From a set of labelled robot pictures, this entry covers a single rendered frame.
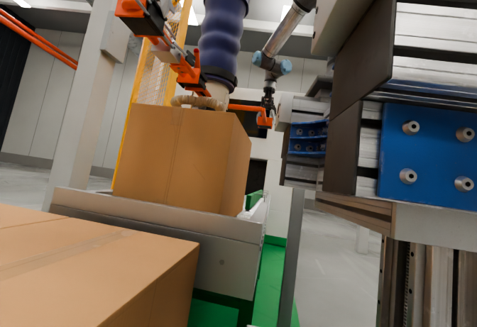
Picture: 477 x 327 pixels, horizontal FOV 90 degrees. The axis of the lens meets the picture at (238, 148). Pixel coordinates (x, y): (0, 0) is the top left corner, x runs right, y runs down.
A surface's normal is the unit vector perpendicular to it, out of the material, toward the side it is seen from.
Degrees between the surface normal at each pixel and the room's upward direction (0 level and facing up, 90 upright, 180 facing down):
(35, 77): 90
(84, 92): 90
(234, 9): 101
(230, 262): 90
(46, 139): 90
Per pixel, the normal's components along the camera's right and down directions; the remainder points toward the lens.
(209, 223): -0.15, -0.15
